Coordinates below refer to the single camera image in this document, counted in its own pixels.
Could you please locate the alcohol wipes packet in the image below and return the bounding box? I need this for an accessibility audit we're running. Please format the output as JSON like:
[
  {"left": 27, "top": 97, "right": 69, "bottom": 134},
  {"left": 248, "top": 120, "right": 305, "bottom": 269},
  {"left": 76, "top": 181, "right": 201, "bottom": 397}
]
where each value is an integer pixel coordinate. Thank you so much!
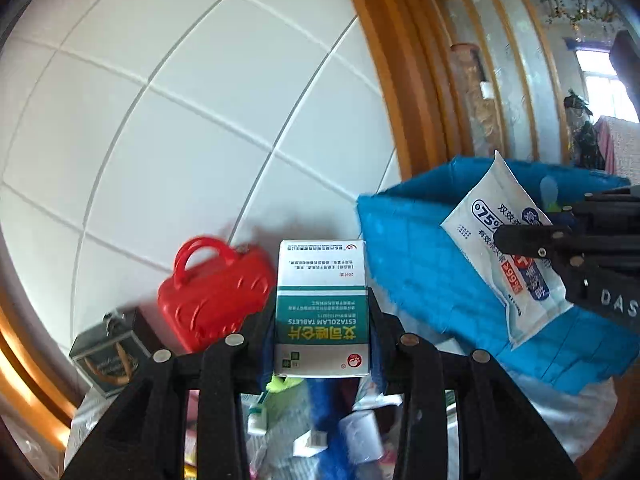
[{"left": 440, "top": 153, "right": 572, "bottom": 348}]

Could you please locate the estazolam tablets box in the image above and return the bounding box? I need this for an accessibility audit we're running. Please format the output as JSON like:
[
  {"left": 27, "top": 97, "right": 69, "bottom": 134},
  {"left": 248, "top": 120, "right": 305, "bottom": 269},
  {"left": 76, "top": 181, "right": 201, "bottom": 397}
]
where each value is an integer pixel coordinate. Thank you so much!
[{"left": 274, "top": 240, "right": 370, "bottom": 379}]

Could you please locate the dark gift box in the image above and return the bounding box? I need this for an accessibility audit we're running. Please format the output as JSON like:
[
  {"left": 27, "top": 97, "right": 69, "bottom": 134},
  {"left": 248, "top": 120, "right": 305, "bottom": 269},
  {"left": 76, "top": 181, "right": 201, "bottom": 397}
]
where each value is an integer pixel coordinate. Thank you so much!
[{"left": 68, "top": 308, "right": 163, "bottom": 398}]

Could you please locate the blue fabric storage bin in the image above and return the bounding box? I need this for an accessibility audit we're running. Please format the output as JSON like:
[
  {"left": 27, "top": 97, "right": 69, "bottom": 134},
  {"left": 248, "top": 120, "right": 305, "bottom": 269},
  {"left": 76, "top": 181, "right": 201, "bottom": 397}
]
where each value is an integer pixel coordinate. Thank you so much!
[{"left": 357, "top": 156, "right": 639, "bottom": 394}]

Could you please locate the red toy suitcase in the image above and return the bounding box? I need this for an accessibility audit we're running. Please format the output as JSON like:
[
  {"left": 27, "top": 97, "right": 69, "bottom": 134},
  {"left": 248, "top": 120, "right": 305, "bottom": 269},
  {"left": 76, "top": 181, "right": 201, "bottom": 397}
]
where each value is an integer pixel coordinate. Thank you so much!
[{"left": 157, "top": 236, "right": 277, "bottom": 353}]

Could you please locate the white pill bottle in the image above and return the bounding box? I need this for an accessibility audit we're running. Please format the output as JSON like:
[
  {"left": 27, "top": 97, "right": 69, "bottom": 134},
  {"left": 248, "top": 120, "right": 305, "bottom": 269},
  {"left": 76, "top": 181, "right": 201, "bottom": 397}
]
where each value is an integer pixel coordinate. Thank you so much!
[{"left": 338, "top": 410, "right": 384, "bottom": 465}]

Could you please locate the rolled patterned paper tube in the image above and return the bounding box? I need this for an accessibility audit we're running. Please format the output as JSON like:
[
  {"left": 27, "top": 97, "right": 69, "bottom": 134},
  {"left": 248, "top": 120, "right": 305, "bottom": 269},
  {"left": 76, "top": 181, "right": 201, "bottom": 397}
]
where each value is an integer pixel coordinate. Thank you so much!
[{"left": 451, "top": 42, "right": 503, "bottom": 157}]

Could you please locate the wooden slat glass partition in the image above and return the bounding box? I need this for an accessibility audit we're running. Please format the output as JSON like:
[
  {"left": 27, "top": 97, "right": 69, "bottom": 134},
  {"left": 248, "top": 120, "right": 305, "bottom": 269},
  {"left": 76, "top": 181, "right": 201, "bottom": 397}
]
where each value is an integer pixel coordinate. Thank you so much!
[{"left": 438, "top": 0, "right": 570, "bottom": 164}]

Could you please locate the window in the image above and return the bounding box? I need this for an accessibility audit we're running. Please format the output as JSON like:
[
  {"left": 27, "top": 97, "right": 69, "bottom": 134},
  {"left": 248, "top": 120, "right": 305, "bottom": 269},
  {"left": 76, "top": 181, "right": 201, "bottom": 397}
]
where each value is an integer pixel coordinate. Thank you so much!
[{"left": 575, "top": 49, "right": 618, "bottom": 79}]

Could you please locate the brown wooden door frame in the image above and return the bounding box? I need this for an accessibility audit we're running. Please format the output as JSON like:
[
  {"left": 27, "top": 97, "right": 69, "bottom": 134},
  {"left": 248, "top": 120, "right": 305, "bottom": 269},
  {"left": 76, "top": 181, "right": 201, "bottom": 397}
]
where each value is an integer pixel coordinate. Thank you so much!
[{"left": 352, "top": 0, "right": 473, "bottom": 180}]

